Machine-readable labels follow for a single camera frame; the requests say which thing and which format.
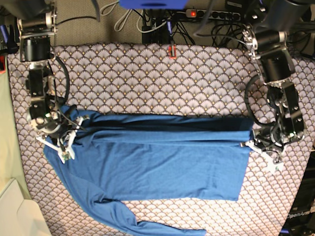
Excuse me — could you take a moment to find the red table clamp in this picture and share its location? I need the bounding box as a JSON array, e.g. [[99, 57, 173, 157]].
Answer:
[[168, 44, 177, 59]]

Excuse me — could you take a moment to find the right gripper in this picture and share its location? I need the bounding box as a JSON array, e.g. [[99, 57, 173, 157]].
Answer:
[[31, 115, 70, 138]]

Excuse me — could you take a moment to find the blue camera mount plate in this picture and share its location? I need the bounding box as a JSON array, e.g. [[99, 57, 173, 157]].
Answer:
[[120, 0, 188, 9]]

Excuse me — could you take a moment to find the blue handled clamp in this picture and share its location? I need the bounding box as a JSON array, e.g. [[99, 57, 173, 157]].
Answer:
[[0, 25, 19, 54]]

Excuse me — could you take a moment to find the black OpenArm case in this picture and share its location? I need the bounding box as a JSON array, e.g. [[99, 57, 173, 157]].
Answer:
[[279, 151, 315, 236]]

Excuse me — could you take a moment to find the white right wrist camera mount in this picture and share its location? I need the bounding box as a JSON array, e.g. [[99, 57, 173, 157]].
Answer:
[[35, 115, 90, 164]]

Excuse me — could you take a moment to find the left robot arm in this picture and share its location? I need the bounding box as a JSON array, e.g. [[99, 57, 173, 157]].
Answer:
[[242, 0, 314, 160]]

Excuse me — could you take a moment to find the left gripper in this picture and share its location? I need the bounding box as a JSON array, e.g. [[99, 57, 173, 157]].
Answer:
[[251, 125, 289, 157]]

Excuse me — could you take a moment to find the blue long-sleeve T-shirt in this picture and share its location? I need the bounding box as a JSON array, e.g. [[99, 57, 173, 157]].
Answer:
[[44, 110, 253, 236]]

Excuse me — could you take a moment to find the fan-patterned tablecloth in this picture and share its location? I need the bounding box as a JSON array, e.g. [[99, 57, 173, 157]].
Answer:
[[7, 43, 315, 236]]

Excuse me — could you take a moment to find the light green cloth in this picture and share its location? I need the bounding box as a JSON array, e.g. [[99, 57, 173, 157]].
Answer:
[[0, 70, 32, 200]]

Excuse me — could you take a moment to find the black power strip red switch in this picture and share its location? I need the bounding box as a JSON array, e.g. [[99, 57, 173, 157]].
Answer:
[[183, 9, 242, 22]]

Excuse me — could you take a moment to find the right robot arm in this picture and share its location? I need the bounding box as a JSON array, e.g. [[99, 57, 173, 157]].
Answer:
[[0, 0, 82, 151]]

